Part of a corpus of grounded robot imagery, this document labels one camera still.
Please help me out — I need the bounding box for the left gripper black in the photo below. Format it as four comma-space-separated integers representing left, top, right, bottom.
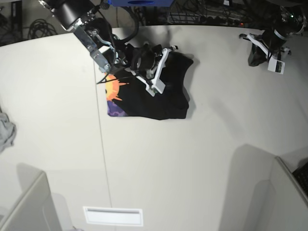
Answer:
239, 30, 291, 67

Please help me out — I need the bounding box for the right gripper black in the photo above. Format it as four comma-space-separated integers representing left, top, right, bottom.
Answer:
125, 43, 180, 81

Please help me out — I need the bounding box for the black T-shirt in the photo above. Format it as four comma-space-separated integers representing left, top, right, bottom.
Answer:
105, 52, 193, 120

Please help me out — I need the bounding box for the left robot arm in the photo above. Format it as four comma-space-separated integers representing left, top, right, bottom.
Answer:
239, 0, 308, 67

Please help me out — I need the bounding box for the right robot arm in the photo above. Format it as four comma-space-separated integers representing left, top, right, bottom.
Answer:
39, 0, 178, 84

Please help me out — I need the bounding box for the blue box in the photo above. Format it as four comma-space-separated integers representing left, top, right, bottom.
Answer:
107, 0, 173, 7

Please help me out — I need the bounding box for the black power strip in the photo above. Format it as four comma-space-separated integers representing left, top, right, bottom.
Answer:
197, 15, 245, 27

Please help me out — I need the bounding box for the black keyboard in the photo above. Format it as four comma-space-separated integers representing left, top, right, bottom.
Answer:
293, 163, 308, 195

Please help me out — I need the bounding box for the right grey partition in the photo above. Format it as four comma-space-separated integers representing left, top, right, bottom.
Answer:
219, 144, 308, 231

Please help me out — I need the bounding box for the grey partition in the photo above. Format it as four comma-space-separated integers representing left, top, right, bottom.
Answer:
219, 144, 308, 231
0, 163, 62, 231

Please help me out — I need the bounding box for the grey cloth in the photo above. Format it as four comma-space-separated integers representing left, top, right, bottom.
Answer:
0, 110, 17, 153

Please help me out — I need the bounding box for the left grey partition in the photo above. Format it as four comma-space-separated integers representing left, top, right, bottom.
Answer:
0, 163, 62, 231

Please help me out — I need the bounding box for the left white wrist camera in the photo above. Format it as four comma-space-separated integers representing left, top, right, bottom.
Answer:
268, 57, 285, 75

